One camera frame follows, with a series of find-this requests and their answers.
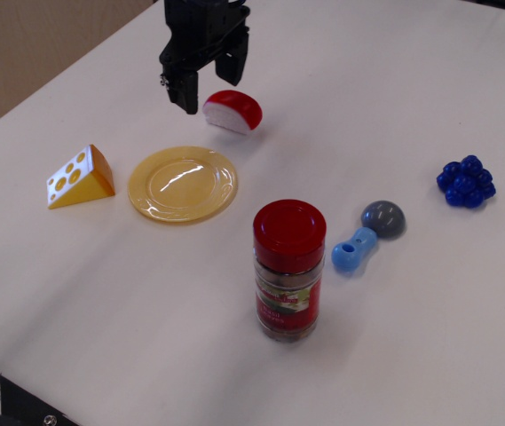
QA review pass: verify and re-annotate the blue toy grape bunch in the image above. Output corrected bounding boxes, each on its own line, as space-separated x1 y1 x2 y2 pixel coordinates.
436 154 496 209

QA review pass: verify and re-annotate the yellow toy cheese wedge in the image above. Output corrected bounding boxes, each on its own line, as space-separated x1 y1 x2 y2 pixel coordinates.
46 145 115 209

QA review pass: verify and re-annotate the black metal corner bracket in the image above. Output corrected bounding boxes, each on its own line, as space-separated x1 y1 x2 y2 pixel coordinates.
0 375 79 426

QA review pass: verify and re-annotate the yellow plastic plate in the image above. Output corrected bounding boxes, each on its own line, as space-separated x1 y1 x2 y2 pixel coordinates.
128 146 238 224

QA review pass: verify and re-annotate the blue grey toy scoop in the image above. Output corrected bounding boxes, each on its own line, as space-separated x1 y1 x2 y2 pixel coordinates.
331 200 406 273

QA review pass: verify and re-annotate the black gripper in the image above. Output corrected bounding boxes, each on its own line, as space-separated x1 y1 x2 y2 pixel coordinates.
160 1 250 114

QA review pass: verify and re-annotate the red lid spice jar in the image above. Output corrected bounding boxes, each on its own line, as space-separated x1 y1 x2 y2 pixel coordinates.
253 199 327 342

